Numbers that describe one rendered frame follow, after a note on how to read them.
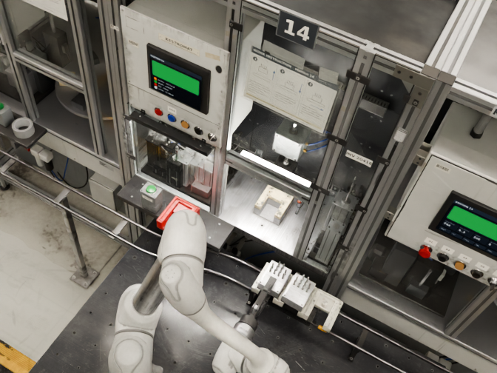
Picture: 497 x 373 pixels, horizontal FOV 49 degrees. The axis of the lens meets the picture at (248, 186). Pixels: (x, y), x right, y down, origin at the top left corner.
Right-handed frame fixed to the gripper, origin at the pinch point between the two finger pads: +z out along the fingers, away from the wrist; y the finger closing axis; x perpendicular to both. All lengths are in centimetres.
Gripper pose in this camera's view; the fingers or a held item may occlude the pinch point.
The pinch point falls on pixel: (269, 287)
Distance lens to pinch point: 231.8
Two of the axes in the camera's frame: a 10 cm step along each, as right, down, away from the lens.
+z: 4.8, -6.8, 5.6
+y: 0.8, -5.9, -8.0
